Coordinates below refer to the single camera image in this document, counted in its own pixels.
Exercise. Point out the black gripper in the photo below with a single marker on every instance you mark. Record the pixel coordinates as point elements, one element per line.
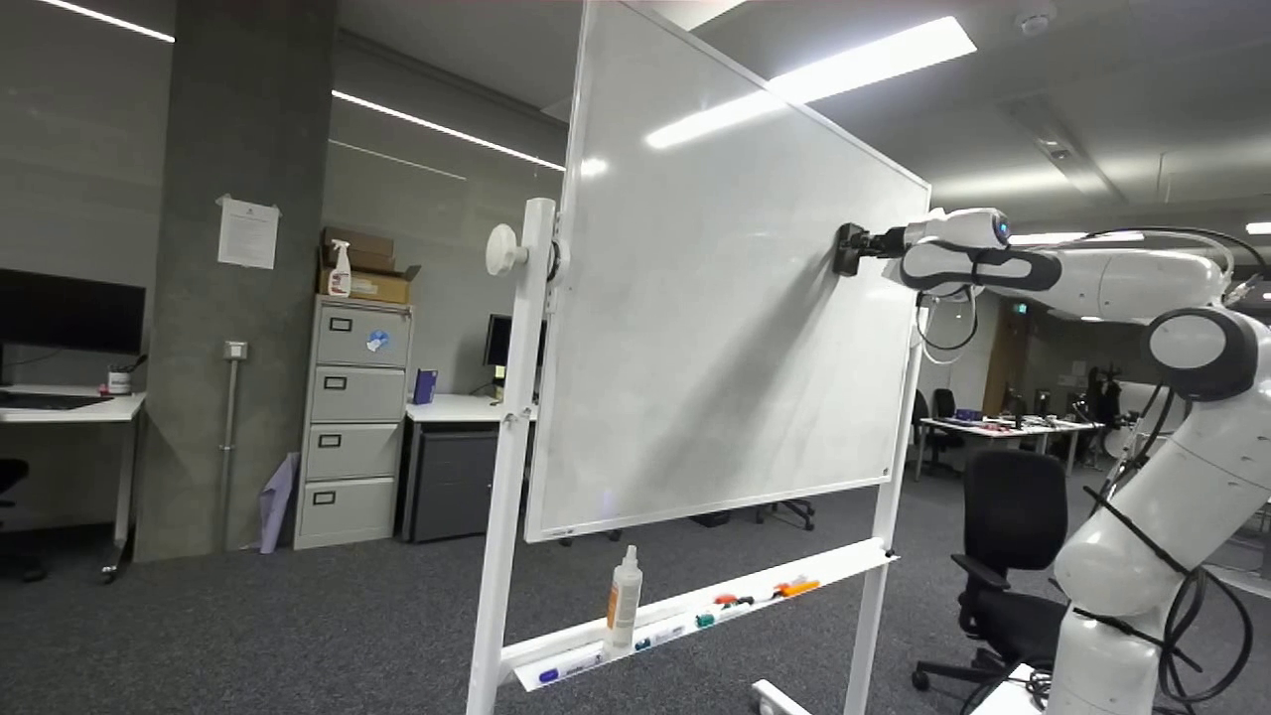
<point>885,245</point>

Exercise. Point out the black whiteboard eraser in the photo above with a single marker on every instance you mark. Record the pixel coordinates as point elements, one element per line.
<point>849,247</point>

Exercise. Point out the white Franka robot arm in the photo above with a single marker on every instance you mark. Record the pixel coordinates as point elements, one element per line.
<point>1124,281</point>

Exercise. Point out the whiteboard panel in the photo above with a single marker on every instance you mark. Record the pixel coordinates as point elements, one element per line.
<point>715,333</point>

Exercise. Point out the distant white table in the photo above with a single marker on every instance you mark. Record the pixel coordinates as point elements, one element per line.
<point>1007,428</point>

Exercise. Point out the black office chair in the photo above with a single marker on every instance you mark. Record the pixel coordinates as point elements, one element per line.
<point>15,473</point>
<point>1016,519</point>

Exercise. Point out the white marker orange cap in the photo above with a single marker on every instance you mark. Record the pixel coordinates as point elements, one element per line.
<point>732,600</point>

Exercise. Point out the black computer monitor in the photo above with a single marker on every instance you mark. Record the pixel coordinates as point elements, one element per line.
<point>64,310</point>
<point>497,343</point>

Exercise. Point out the white marker teal cap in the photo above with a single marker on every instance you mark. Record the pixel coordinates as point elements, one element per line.
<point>706,616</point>

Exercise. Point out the translucent cleaner bottle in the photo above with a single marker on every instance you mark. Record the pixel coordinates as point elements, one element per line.
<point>627,600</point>

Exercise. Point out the large white whiteboard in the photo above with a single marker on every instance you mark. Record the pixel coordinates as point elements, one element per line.
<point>510,531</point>

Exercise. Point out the blue cup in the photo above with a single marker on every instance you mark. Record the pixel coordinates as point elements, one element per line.
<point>425,386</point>

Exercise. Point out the brown cardboard box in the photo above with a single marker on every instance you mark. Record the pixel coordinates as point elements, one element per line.
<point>383,281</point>

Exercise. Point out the white marker tray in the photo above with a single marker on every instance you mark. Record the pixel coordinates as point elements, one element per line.
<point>582,655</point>

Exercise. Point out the white spray bottle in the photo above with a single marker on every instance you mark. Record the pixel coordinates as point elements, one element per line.
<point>341,275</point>

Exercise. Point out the white marker blue cap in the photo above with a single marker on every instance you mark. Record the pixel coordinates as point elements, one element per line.
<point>550,677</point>

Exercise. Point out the grey filing cabinet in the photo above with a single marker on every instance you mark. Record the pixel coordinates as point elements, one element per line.
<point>352,440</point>

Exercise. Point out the white paper notice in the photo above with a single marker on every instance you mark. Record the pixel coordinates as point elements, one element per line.
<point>248,232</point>

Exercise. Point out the purple folder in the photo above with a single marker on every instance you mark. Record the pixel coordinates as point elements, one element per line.
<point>278,510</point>

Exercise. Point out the grey vertical pipe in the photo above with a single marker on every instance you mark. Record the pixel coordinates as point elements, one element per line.
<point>231,451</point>

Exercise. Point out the white mug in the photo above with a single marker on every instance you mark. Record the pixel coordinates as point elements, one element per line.
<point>118,382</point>

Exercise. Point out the white office desk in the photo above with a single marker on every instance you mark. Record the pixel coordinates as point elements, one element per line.
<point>64,408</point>

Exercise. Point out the white desk dark pedestal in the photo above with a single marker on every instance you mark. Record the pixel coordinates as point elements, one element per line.
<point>449,477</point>

